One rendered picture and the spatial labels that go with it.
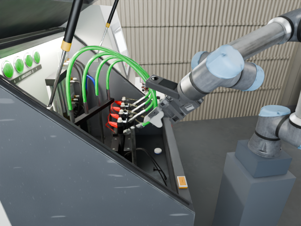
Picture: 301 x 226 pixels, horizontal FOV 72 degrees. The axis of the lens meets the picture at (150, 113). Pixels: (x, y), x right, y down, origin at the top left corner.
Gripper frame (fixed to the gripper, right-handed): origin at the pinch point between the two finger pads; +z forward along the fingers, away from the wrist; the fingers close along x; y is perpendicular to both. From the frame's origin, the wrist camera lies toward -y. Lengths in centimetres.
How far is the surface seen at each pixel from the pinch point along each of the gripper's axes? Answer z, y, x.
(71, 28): -23.3, -25.2, -18.5
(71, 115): 26.5, -21.0, -10.1
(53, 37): 13.9, -47.8, 2.1
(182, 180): 7.1, 26.5, -5.7
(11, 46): -2.7, -39.6, -21.1
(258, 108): 113, 128, 257
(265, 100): 99, 124, 266
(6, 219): 27, -7, -48
